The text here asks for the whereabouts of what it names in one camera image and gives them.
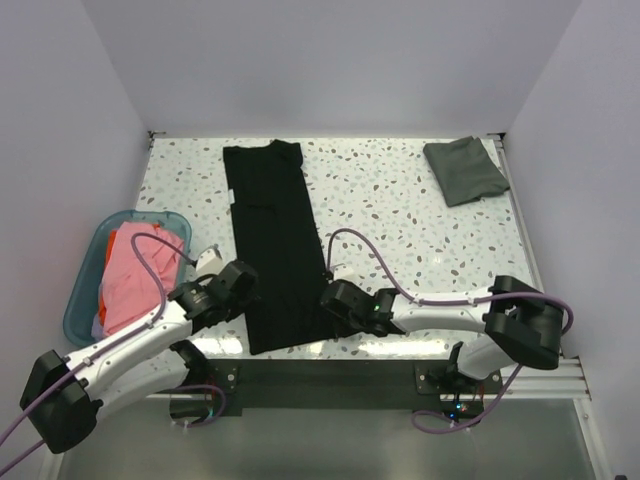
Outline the black t shirt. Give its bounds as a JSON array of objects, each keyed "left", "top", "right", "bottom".
[{"left": 223, "top": 140, "right": 335, "bottom": 355}]

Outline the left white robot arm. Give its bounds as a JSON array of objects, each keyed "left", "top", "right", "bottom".
[{"left": 20, "top": 260, "right": 258, "bottom": 454}]

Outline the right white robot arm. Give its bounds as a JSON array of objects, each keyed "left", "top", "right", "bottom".
[{"left": 320, "top": 276, "right": 568, "bottom": 393}]

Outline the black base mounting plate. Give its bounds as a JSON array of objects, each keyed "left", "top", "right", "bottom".
[{"left": 183, "top": 359, "right": 503, "bottom": 416}]

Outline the pink t shirt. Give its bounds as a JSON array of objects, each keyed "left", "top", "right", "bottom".
[{"left": 101, "top": 222, "right": 184, "bottom": 336}]

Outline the orange garment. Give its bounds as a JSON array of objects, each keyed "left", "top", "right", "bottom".
[{"left": 98, "top": 229, "right": 118, "bottom": 327}]

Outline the lavender garment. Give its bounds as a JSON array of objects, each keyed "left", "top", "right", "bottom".
[{"left": 91, "top": 316, "right": 105, "bottom": 342}]

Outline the teal plastic laundry basket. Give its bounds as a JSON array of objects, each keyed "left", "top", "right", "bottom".
[{"left": 63, "top": 210, "right": 192, "bottom": 348}]

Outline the folded grey t shirt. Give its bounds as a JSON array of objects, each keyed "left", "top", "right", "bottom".
[{"left": 423, "top": 136, "right": 510, "bottom": 207}]

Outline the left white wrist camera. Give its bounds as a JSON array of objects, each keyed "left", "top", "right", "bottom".
[{"left": 195, "top": 245, "right": 225, "bottom": 276}]

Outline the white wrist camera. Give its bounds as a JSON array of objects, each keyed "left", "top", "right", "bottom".
[
  {"left": 195, "top": 245, "right": 225, "bottom": 276},
  {"left": 330, "top": 264, "right": 358, "bottom": 283}
]

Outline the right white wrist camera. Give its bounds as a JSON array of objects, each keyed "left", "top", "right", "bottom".
[{"left": 330, "top": 264, "right": 358, "bottom": 283}]

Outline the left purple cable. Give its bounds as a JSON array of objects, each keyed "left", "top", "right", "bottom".
[{"left": 0, "top": 232, "right": 229, "bottom": 451}]

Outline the aluminium frame rail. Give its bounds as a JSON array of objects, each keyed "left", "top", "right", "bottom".
[{"left": 144, "top": 355, "right": 594, "bottom": 400}]

